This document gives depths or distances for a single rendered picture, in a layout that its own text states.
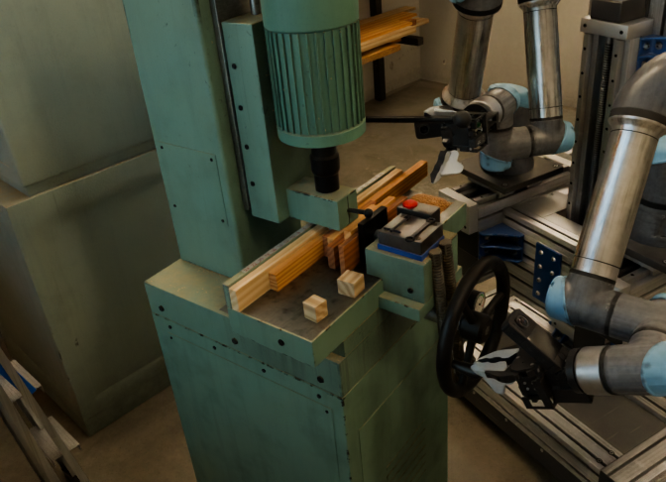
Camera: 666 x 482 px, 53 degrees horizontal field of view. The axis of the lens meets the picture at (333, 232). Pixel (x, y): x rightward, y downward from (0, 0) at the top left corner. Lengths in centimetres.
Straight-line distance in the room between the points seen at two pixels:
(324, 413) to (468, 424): 95
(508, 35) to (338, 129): 377
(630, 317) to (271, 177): 72
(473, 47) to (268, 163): 62
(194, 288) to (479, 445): 109
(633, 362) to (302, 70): 72
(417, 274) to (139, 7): 76
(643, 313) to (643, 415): 100
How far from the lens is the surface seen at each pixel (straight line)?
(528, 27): 168
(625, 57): 174
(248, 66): 133
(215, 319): 151
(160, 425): 245
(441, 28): 530
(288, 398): 148
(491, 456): 223
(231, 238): 151
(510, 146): 163
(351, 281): 129
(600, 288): 118
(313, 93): 124
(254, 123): 137
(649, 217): 166
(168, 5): 139
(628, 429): 208
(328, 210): 138
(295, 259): 136
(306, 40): 121
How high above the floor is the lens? 165
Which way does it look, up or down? 29 degrees down
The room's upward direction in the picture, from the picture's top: 5 degrees counter-clockwise
